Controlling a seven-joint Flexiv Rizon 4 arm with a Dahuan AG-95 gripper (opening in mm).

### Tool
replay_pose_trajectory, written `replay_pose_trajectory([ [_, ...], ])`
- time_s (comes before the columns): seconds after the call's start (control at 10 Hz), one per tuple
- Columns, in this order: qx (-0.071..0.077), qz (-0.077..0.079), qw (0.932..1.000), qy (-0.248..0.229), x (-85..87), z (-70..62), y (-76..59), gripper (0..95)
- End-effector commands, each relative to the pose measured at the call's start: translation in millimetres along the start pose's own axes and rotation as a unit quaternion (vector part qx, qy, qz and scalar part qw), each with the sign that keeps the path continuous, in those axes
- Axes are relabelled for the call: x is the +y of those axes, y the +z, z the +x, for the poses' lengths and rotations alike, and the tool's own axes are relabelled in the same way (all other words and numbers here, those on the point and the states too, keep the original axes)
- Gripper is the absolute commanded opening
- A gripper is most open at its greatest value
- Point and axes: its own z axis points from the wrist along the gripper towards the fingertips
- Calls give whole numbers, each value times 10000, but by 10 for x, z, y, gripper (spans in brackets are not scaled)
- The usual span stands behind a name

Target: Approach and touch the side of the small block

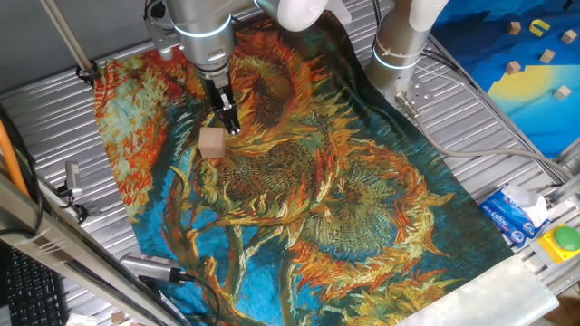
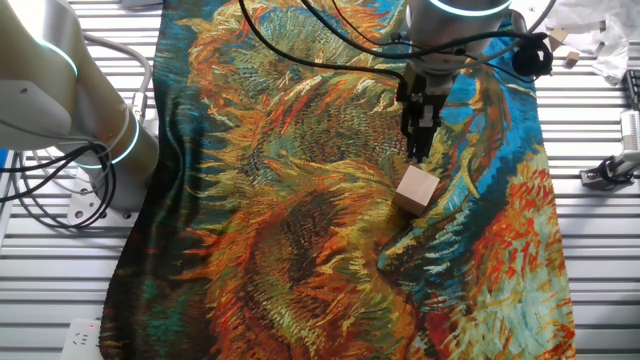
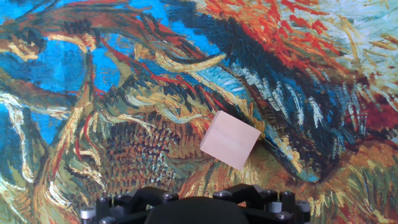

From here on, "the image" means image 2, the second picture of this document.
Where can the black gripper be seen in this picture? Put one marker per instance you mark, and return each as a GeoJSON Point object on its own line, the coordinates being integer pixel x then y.
{"type": "Point", "coordinates": [431, 102]}

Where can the plain wooden cube block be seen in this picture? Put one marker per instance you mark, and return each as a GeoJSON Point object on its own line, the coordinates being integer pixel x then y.
{"type": "Point", "coordinates": [417, 192]}

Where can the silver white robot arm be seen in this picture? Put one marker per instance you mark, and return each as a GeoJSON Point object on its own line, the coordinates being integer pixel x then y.
{"type": "Point", "coordinates": [45, 90]}

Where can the sunflower painting print cloth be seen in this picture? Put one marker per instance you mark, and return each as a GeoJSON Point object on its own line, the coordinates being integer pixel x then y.
{"type": "Point", "coordinates": [300, 200]}

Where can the small wooden cube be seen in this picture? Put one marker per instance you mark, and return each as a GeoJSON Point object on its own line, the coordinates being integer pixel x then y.
{"type": "Point", "coordinates": [558, 38]}
{"type": "Point", "coordinates": [572, 59]}

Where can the crumpled white paper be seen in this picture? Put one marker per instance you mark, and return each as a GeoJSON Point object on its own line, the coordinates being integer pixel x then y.
{"type": "Point", "coordinates": [610, 55]}

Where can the white ribbed device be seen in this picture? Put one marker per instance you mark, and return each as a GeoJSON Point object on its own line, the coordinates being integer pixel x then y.
{"type": "Point", "coordinates": [631, 131]}

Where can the black keyboard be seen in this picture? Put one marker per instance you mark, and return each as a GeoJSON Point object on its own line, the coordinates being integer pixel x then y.
{"type": "Point", "coordinates": [634, 90]}

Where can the white power strip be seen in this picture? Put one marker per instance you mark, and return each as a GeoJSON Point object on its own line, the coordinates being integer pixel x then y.
{"type": "Point", "coordinates": [80, 342]}

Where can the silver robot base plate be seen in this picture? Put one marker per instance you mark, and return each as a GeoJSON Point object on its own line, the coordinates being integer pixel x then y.
{"type": "Point", "coordinates": [82, 207]}

